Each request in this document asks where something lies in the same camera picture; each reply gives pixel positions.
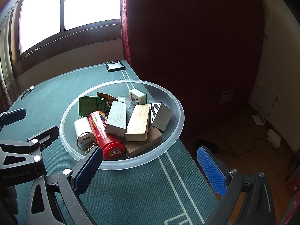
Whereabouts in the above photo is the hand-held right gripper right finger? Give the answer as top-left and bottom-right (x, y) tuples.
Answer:
(196, 146), (277, 225)

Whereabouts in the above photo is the clear plastic bowl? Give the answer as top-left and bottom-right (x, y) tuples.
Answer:
(60, 80), (185, 171)

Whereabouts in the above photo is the white box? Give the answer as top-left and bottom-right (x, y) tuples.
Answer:
(267, 128), (282, 149)

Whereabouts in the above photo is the beige patterned curtain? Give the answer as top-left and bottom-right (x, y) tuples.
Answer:
(0, 23), (20, 113)

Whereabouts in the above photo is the green and white mahjong tile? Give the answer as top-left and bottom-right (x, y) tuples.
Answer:
(129, 89), (147, 105)

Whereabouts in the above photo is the red curtain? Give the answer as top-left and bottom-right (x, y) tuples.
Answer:
(119, 0), (265, 141)

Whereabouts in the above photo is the small white rack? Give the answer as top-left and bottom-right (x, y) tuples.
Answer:
(252, 112), (268, 126)

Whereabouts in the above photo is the person's left forearm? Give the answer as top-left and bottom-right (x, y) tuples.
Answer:
(0, 185), (19, 225)

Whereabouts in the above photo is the long white stone block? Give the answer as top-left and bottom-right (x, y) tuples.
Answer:
(104, 101), (127, 137)

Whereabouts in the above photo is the wristwatch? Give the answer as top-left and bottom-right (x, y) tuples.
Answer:
(21, 85), (35, 100)

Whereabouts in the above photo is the orange brown card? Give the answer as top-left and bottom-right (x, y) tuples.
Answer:
(97, 92), (119, 106)

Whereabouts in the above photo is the white wall panel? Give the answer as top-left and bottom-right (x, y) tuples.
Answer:
(248, 81), (279, 113)

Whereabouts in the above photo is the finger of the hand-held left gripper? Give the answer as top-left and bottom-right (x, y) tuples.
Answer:
(0, 125), (60, 169)
(0, 108), (27, 132)

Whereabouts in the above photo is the red box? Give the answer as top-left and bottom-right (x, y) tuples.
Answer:
(285, 166), (300, 197)

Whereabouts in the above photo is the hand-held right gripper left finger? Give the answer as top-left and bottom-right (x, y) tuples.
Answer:
(25, 146), (104, 225)

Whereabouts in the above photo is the wooden framed window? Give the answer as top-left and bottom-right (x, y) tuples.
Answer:
(12, 0), (122, 75)

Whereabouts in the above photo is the brass key ring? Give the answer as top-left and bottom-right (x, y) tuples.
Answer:
(76, 132), (96, 155)

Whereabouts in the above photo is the white plug charger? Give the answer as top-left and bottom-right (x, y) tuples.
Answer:
(74, 117), (95, 150)

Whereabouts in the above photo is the brown wooden block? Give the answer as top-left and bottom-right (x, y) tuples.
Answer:
(123, 125), (163, 158)

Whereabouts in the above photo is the light wooden block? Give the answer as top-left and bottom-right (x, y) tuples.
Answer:
(124, 104), (151, 142)

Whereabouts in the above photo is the white cube block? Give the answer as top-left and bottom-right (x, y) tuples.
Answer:
(150, 102), (173, 132)

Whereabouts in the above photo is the red can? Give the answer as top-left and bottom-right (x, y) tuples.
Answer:
(88, 111), (126, 161)

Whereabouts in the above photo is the black cable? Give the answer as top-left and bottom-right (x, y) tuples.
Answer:
(218, 138), (270, 156)

